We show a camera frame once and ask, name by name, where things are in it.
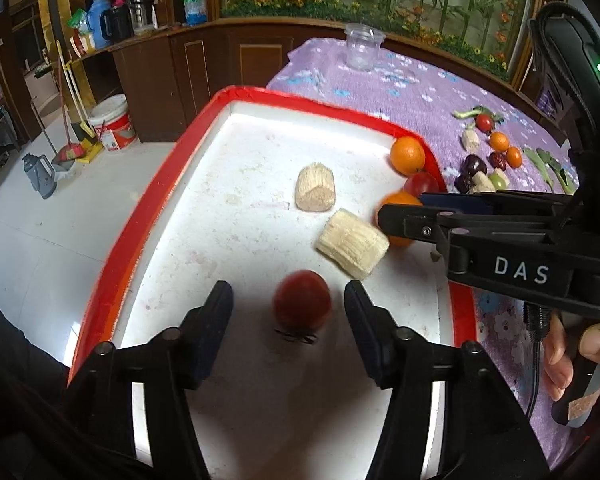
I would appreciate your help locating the person's right hand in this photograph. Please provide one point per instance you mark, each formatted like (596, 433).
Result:
(557, 360)

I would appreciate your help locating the green packet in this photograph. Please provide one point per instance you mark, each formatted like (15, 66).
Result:
(77, 19)

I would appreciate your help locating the orange mandarin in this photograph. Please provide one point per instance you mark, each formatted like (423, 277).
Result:
(407, 154)
(399, 198)
(499, 141)
(514, 157)

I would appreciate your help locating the dark red date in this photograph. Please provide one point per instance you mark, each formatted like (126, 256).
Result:
(472, 165)
(462, 183)
(497, 161)

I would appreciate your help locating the purple floral tablecloth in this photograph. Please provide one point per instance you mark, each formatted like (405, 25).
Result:
(415, 90)

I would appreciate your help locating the yellow dustpan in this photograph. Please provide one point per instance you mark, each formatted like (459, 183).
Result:
(92, 150)

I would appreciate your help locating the black steel thermos flask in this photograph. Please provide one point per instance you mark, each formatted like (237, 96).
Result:
(140, 7)

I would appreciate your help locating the green grape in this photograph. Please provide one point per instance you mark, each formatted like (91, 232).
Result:
(500, 180)

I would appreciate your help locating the small white red container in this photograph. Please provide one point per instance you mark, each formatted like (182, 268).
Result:
(82, 42)

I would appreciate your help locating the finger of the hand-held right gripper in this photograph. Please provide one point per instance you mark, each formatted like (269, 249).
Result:
(455, 199)
(410, 221)

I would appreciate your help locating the red rimmed white tray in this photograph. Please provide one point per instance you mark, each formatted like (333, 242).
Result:
(240, 185)

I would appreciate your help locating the clear plastic cup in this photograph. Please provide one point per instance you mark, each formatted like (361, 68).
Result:
(362, 52)

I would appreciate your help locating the red broom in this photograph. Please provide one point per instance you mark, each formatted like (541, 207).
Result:
(70, 153)

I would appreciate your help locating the white plastic bucket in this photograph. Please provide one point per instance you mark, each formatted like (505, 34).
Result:
(112, 122)

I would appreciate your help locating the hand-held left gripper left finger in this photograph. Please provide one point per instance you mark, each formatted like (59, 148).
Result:
(212, 330)

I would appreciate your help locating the pale corn cob piece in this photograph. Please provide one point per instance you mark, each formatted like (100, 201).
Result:
(352, 245)
(470, 139)
(482, 184)
(315, 187)

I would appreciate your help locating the glass display with artificial plants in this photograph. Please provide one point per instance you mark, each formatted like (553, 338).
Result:
(405, 0)

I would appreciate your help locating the blue thermos jug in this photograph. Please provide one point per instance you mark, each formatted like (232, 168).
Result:
(97, 17)

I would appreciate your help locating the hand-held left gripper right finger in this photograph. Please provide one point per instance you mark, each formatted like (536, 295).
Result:
(367, 330)

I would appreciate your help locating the black kettle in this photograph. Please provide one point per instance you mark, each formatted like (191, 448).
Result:
(116, 24)

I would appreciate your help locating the small red tomato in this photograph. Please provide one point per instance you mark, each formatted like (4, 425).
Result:
(484, 123)

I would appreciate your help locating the grey thermos jug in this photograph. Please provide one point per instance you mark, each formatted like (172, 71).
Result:
(40, 176)

